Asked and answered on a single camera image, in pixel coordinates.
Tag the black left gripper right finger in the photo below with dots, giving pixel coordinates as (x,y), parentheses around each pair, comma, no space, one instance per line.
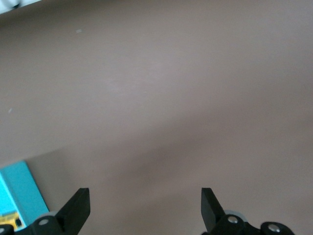
(210,210)

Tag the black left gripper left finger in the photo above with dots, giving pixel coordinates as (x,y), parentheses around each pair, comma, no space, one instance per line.
(77,210)

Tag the yellow toy beetle car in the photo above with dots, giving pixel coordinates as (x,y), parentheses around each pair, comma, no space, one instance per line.
(9,220)

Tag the teal plastic bin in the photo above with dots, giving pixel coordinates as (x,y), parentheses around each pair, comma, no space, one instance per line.
(22,186)

